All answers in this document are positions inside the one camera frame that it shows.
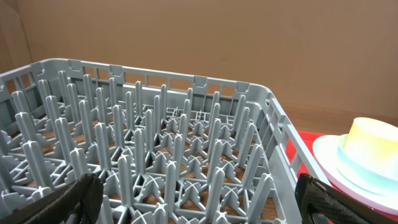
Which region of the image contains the yellow plastic cup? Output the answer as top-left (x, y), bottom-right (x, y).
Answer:
top-left (341, 117), bottom-right (397, 181)

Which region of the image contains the light blue plate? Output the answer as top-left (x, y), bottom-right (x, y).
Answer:
top-left (313, 135), bottom-right (397, 216)

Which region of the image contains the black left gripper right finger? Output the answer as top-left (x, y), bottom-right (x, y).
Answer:
top-left (295, 173), bottom-right (397, 224)

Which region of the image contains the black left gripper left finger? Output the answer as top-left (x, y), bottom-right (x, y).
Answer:
top-left (1, 173), bottom-right (103, 224)

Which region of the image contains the grey dishwasher rack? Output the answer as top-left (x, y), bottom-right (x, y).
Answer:
top-left (1, 58), bottom-right (326, 223)

